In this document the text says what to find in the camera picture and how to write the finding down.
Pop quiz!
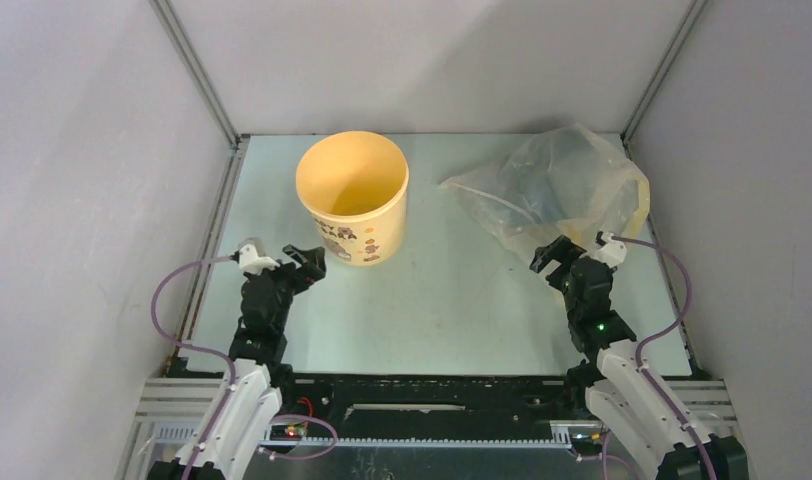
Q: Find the aluminium corner post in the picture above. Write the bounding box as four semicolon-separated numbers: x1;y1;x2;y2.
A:
150;0;248;343
620;1;711;380

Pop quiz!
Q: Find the yellow cartoon trash bin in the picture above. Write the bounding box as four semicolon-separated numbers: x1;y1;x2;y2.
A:
295;131;410;267

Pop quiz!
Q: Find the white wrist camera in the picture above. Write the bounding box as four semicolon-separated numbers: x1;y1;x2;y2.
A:
231;237;281;275
585;231;627;271

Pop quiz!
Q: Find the right aluminium corner post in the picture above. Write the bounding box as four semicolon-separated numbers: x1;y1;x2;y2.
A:
620;1;711;380

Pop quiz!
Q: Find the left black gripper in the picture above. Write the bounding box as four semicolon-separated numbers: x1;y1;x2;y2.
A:
244;245;325;331

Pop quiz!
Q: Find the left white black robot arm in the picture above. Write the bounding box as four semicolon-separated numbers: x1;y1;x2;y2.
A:
147;239;326;479

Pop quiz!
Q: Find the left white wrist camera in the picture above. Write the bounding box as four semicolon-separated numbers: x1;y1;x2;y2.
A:
231;237;281;275

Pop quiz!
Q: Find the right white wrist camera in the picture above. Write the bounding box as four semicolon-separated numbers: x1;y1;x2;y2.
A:
585;231;627;271

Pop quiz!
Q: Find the aluminium frame rail front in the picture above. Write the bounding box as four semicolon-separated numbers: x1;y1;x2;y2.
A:
118;360;749;479

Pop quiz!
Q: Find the left aluminium corner post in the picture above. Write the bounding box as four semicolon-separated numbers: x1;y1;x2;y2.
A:
150;0;248;343

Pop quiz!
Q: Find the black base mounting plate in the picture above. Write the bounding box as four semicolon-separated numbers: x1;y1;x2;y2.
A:
283;373;606;443

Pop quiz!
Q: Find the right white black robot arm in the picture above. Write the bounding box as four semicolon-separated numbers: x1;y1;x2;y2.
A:
530;232;749;479

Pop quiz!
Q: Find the translucent yellowish plastic bag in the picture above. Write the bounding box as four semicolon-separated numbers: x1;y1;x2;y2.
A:
441;124;650;263

